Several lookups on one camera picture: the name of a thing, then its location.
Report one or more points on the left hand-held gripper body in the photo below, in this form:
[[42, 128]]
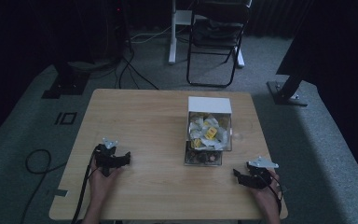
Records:
[[105, 157]]

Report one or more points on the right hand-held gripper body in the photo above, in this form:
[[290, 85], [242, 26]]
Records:
[[259, 177]]

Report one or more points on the person's right hand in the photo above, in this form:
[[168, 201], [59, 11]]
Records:
[[268, 199]]

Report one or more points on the person's left hand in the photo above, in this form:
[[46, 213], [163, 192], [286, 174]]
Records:
[[101, 183]]

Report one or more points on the clear drawer with dark items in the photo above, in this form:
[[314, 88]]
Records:
[[203, 157]]

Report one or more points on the clear drawer with packets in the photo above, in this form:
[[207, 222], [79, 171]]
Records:
[[229, 130]]

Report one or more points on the pile of white tea packets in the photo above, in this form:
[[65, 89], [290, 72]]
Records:
[[209, 132]]

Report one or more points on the white drawer cabinet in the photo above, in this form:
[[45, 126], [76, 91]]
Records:
[[209, 104]]

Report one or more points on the black stand base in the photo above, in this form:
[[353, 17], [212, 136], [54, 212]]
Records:
[[66, 84]]

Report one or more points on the white desk foot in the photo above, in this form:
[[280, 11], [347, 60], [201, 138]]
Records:
[[240, 57]]

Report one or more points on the white desk leg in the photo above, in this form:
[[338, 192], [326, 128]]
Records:
[[175, 31]]

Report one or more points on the black folding chair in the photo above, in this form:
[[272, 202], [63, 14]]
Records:
[[216, 34]]

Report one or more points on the dark curtain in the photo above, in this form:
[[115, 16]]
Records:
[[338, 46]]

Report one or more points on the metal stand with base plate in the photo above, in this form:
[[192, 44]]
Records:
[[287, 90]]

